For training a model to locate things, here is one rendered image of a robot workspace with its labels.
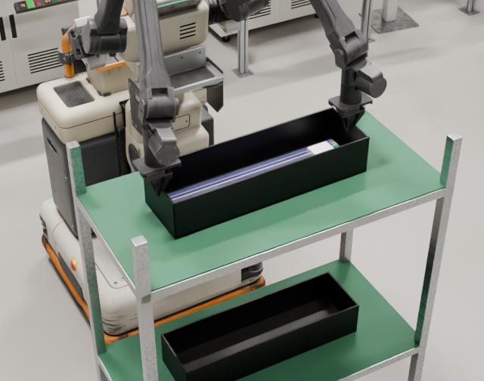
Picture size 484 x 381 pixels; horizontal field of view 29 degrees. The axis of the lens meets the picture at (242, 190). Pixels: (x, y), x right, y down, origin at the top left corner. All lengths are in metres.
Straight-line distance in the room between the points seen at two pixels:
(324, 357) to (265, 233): 0.65
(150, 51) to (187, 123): 0.79
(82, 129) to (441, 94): 2.20
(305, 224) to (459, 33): 3.10
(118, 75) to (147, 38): 0.94
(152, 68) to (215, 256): 0.47
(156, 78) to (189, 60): 0.63
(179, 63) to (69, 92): 0.53
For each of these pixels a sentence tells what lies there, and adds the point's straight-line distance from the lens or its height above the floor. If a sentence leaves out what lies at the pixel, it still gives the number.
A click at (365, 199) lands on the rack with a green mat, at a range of 2.47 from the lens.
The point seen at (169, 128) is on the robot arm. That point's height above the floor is 1.25.
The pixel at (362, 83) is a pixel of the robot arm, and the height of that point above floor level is 1.22.
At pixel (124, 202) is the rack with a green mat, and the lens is 2.45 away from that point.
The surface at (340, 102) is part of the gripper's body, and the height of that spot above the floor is 1.13.
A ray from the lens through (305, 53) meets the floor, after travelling 5.03.
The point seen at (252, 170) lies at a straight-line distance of 2.47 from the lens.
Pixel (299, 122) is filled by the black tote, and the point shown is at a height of 1.05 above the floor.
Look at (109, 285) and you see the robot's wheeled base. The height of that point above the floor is 0.28.
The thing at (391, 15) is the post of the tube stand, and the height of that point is 0.04.
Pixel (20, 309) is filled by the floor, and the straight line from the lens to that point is 3.59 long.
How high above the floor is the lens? 2.46
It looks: 38 degrees down
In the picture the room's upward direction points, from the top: straight up
